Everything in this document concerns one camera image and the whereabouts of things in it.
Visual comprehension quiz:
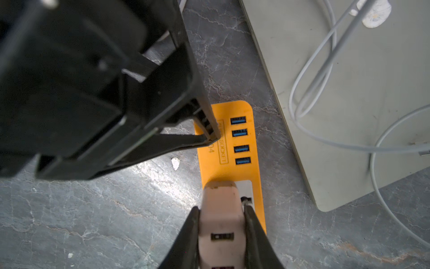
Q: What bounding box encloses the orange power strip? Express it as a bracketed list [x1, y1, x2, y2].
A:
[197, 100, 267, 231]

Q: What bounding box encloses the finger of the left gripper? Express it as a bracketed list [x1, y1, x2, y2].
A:
[100, 133, 218, 175]
[171, 1, 221, 141]

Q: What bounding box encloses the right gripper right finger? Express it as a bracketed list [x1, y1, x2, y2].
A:
[243, 204, 284, 269]

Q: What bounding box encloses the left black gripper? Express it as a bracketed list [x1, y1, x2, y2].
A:
[1, 1, 197, 180]

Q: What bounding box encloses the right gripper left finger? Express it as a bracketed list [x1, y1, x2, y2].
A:
[159, 206, 200, 269]

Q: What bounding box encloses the pink charger adapter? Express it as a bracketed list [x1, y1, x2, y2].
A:
[198, 181, 246, 269]

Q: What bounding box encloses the white charging cable silver laptop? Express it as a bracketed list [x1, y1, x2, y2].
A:
[288, 0, 430, 249]

